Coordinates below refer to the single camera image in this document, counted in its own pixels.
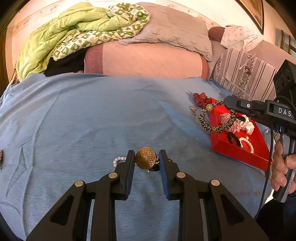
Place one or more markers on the white patterned pillow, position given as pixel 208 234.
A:
pixel 240 38

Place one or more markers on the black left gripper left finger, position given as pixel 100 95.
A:
pixel 88 207

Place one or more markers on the blue blanket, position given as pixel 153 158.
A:
pixel 57 130

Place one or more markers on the small gold earring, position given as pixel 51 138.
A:
pixel 193 110

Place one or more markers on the striped floral cushion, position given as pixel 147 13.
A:
pixel 245 75

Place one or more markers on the grey pillow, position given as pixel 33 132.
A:
pixel 175 28

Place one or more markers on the framed wall picture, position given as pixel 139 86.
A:
pixel 255 10

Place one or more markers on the pink bolster cushion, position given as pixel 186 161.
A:
pixel 145 59

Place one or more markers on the brown hair clip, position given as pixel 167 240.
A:
pixel 1 159

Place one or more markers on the red tray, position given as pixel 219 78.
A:
pixel 249 149

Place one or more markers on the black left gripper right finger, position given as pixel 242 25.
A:
pixel 207 211

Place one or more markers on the dark red beaded scrunchie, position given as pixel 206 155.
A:
pixel 202 100

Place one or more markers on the green quilt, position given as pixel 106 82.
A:
pixel 80 26

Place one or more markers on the person's right hand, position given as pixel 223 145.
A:
pixel 280 166

